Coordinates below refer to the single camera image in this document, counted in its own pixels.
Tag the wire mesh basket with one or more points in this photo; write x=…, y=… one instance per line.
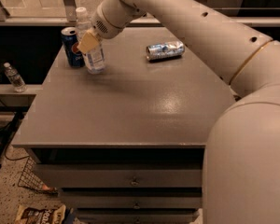
x=29, y=180

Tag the blue pepsi can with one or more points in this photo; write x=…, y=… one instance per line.
x=69, y=40

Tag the silver crushed soda can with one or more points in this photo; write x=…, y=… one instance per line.
x=165, y=50

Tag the clear blue-label plastic bottle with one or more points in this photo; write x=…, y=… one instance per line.
x=94, y=59

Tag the brown snack bag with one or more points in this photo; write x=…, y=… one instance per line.
x=29, y=215

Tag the grey drawer cabinet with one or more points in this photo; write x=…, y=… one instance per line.
x=90, y=135

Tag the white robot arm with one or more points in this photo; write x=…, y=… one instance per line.
x=241, y=165

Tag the small clear water bottle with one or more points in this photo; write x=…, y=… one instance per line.
x=14, y=77

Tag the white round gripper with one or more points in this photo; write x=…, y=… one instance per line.
x=103, y=24

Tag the top drawer round knob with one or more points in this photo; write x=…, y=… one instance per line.
x=134, y=182

